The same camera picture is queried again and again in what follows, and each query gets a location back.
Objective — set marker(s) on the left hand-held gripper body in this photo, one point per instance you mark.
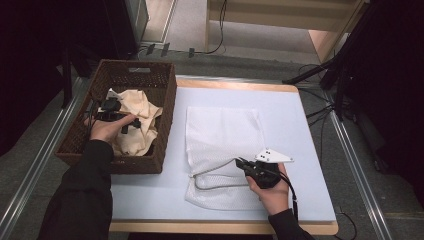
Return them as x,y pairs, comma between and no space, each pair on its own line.
111,108

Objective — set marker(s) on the person's right hand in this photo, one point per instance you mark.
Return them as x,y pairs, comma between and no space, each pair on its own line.
275,198

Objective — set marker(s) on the black floor plug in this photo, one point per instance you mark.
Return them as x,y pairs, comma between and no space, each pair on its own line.
165,49
150,49
191,52

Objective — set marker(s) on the white mesh laundry bag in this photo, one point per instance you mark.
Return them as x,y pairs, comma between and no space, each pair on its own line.
220,133

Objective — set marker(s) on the grey cabinet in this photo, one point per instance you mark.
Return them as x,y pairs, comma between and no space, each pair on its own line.
140,16

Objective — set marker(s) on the black tripod stand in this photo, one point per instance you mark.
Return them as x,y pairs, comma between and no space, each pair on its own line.
306,75

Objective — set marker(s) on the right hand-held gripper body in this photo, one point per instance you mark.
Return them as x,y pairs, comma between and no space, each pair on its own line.
265,173

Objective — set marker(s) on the light wooden shelf unit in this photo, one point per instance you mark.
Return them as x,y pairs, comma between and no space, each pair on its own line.
266,20

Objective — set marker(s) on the person's left hand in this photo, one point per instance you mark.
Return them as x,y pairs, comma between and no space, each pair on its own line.
106,130

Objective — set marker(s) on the brown wicker basket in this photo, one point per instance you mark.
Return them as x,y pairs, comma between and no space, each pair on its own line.
133,75

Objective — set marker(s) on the peach garment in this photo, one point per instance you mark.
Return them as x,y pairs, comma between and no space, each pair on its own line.
143,110

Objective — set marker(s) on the aluminium floor rail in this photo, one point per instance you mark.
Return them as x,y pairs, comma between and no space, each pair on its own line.
33,173
360,176

